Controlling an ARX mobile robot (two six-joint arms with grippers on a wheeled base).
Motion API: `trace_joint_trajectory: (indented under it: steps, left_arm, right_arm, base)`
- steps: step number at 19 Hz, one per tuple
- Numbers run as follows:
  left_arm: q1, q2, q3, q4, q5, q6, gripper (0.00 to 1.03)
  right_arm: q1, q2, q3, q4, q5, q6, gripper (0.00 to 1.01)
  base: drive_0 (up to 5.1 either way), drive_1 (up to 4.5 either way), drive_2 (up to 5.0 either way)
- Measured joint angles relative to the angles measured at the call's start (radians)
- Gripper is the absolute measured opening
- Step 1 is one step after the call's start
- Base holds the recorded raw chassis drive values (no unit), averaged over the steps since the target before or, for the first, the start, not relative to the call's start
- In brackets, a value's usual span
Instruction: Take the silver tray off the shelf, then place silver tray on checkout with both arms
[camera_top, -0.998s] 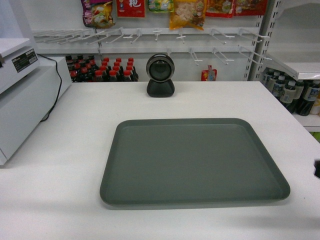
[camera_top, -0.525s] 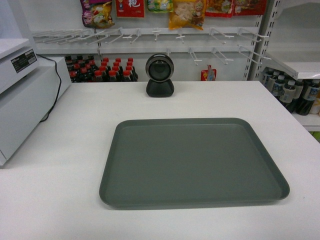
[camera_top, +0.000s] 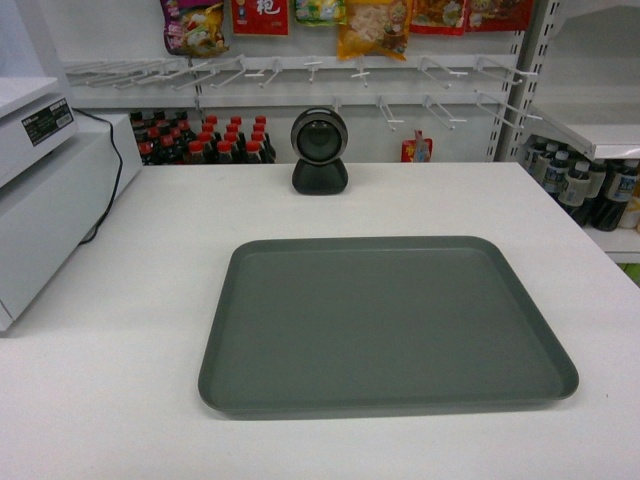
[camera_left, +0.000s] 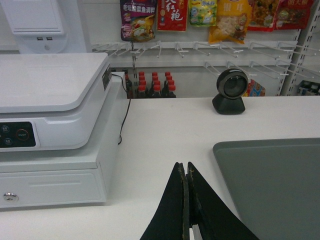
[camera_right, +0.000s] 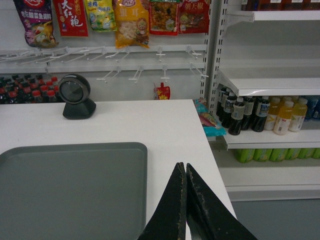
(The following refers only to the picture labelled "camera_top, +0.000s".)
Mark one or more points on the black barcode scanner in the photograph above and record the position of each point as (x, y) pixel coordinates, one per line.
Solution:
(319, 136)

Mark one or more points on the yellow snack bag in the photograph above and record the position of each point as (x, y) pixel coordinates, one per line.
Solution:
(375, 28)

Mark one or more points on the red snack packet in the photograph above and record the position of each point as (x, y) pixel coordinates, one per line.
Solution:
(418, 149)

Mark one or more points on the white checkout scale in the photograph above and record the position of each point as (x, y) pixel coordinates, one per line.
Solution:
(36, 118)

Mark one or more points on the red hanging packet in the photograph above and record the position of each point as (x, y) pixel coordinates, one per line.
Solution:
(260, 17)

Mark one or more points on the purple snack bag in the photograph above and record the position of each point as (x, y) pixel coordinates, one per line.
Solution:
(193, 28)

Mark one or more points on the grey plastic tray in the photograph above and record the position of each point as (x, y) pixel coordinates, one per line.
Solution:
(344, 327)

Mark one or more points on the white cash drawer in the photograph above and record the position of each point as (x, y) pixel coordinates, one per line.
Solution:
(52, 207)

